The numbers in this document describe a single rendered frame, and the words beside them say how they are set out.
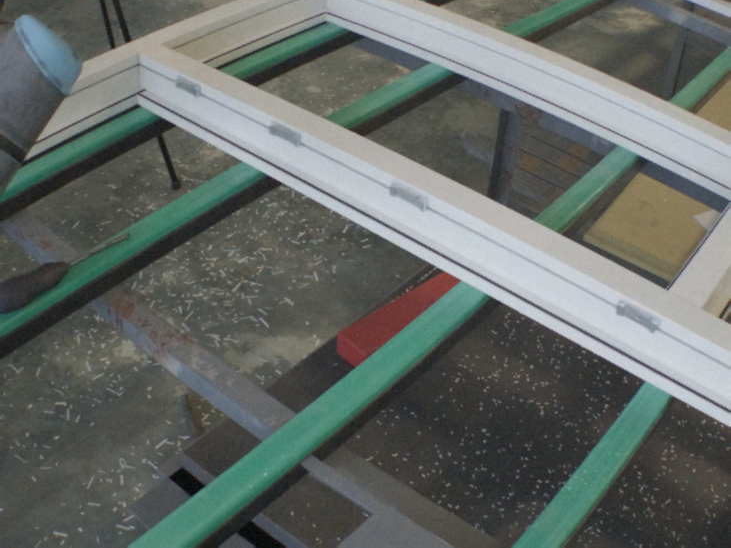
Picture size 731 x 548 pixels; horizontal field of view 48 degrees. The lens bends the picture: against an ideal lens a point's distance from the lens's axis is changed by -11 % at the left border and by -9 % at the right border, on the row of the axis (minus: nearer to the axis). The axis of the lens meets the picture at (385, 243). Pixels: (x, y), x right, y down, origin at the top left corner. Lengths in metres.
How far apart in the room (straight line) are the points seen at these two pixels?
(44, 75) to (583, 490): 0.63
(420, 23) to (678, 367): 0.77
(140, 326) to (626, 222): 0.90
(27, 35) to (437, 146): 2.20
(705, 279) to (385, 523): 0.44
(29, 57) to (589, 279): 0.60
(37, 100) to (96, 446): 1.23
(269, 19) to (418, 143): 1.48
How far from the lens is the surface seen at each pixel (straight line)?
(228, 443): 1.18
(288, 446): 0.82
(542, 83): 1.38
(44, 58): 0.84
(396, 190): 1.02
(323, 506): 1.11
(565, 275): 0.95
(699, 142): 1.30
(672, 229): 1.60
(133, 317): 1.01
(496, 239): 0.98
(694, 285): 0.97
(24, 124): 0.84
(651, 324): 0.92
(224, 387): 0.92
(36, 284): 0.97
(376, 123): 1.32
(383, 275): 2.36
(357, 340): 1.26
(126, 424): 2.00
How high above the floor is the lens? 1.50
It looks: 37 degrees down
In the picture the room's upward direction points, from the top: 6 degrees clockwise
